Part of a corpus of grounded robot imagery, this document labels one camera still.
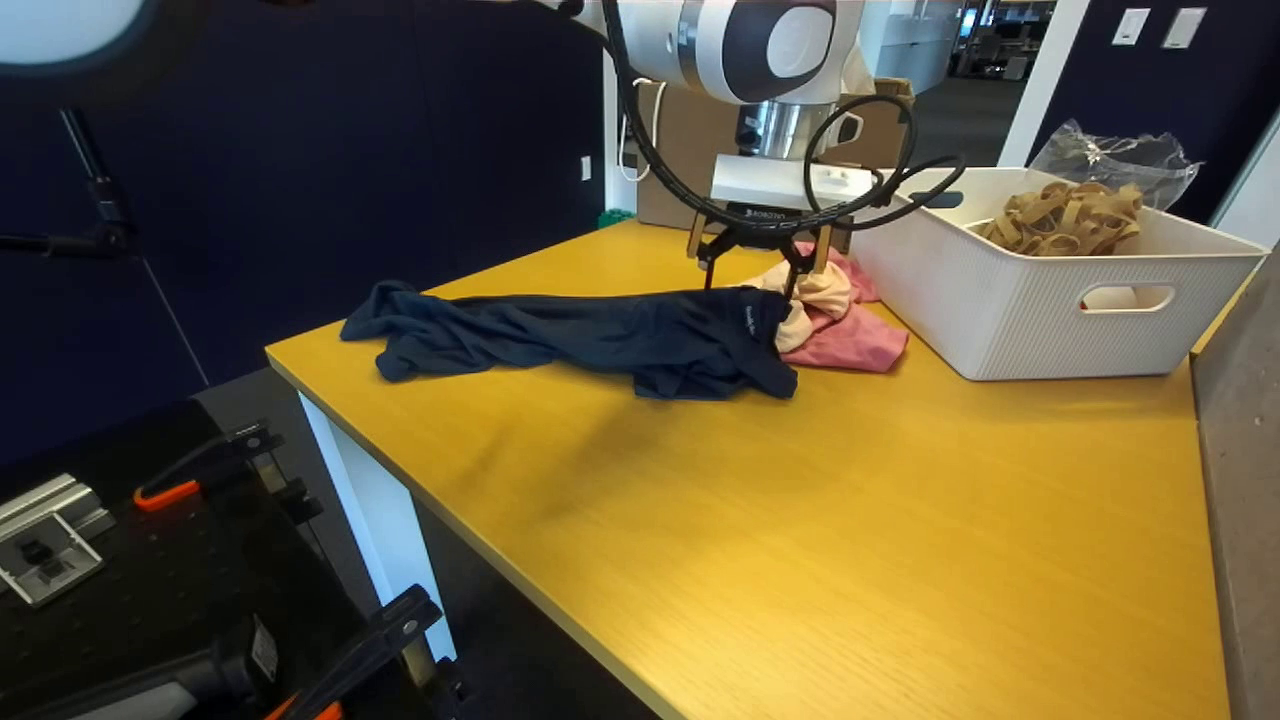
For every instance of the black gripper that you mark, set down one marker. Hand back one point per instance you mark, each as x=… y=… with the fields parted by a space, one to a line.
x=786 y=220

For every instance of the navy blue clothing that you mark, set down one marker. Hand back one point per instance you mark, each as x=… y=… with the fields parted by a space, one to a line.
x=602 y=343

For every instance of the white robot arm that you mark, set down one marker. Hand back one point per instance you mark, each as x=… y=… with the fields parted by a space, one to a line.
x=747 y=42

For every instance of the peach cloth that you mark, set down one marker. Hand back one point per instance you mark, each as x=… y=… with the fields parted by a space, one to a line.
x=813 y=314

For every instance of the pink cloth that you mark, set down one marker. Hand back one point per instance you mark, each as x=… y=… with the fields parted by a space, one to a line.
x=853 y=346

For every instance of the brown cardboard box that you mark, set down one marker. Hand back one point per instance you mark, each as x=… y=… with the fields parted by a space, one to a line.
x=693 y=127

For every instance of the white plastic bin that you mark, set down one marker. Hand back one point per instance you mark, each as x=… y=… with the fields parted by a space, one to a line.
x=1014 y=323

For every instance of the clear plastic bag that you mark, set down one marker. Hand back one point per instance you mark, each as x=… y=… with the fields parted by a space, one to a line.
x=1134 y=155

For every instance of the white table leg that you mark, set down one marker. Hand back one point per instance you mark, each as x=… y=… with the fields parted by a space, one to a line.
x=385 y=532

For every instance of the black bar clamp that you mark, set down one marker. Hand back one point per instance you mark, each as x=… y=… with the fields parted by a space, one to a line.
x=360 y=652

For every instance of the black device on floor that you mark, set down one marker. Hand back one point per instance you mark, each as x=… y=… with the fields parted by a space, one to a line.
x=147 y=681

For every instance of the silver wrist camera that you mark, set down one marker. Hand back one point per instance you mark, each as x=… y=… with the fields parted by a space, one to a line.
x=772 y=180

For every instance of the white wall sign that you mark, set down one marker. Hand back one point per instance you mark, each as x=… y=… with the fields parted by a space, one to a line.
x=1129 y=25
x=1187 y=25

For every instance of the black camera stand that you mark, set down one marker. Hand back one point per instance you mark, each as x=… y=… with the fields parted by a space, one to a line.
x=84 y=167

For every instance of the grey metal bracket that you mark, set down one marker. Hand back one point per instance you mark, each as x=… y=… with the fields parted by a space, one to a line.
x=46 y=540

